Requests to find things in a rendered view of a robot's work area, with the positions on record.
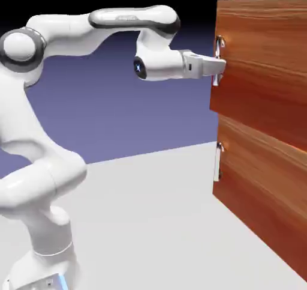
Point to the large wooden cabinet door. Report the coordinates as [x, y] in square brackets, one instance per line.
[259, 61]

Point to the small wooden cabinet door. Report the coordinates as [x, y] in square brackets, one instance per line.
[261, 179]

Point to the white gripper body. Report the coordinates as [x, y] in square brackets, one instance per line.
[213, 65]

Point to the brown wooden cabinet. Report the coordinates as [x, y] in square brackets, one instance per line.
[263, 150]

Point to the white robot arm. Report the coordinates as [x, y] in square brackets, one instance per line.
[72, 30]

